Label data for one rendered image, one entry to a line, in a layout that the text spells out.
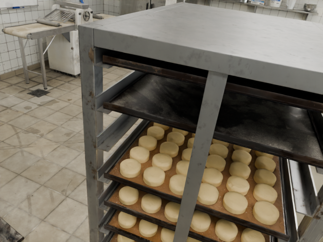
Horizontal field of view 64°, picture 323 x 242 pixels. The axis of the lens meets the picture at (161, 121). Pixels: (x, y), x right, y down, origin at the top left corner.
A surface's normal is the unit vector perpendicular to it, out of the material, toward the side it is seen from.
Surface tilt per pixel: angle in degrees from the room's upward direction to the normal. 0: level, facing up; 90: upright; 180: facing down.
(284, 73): 90
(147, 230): 0
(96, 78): 90
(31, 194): 0
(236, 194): 0
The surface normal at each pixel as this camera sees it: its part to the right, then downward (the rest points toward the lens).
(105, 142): 0.11, -0.86
